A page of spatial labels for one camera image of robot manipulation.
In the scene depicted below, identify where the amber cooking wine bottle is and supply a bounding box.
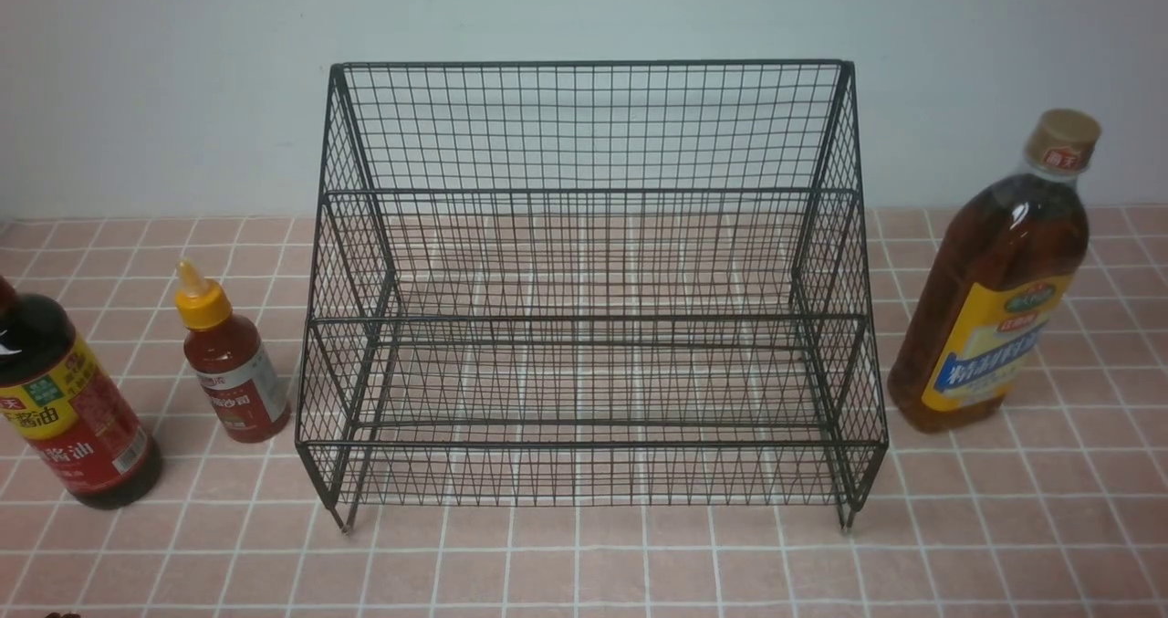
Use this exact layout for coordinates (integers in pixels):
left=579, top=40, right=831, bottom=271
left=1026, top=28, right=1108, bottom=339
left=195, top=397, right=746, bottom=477
left=887, top=107, right=1101, bottom=433

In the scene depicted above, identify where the dark soy sauce bottle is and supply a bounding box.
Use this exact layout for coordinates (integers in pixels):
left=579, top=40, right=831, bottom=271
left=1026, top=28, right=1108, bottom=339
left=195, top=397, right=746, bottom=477
left=1, top=278, right=164, bottom=511

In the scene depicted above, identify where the red sauce squeeze bottle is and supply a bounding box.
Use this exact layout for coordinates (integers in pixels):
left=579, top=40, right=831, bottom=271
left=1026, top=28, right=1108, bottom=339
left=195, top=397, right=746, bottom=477
left=174, top=257, right=291, bottom=444

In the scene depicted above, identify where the black wire mesh shelf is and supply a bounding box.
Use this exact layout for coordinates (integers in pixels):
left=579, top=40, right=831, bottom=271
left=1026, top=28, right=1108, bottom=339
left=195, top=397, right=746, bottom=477
left=296, top=60, right=890, bottom=532

